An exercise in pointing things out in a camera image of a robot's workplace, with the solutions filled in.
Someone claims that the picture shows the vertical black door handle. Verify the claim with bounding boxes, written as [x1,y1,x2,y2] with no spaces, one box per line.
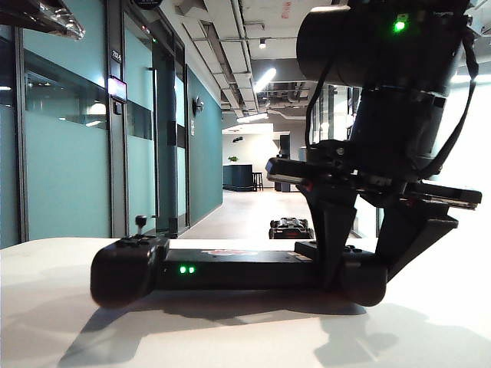
[147,67,159,220]

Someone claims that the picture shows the black quadruped robot dog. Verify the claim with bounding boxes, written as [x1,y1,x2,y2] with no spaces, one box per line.
[269,217,314,239]

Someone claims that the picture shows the lit room sign display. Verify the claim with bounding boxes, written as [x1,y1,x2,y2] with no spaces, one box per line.
[107,76,128,103]

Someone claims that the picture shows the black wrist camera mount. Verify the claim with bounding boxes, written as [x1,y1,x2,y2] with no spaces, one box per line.
[305,139,360,170]

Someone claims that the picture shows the dark counter with white top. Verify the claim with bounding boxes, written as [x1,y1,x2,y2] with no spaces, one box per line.
[222,163,254,192]

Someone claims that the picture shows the black remote controller with joysticks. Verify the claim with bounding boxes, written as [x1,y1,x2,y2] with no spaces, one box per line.
[90,215,388,309]

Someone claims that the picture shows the long linear ceiling light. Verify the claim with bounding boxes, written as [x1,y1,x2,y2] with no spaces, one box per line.
[252,67,277,94]
[236,112,269,124]

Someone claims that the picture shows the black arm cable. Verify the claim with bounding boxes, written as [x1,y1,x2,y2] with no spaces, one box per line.
[420,15,479,178]
[304,57,339,154]

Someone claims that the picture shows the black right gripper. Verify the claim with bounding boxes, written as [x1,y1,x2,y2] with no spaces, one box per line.
[266,156,483,292]

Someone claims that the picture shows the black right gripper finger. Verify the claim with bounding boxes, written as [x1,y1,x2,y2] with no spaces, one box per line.
[373,196,460,284]

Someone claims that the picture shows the black cabinet with white label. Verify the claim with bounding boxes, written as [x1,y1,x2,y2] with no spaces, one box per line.
[274,180,304,193]

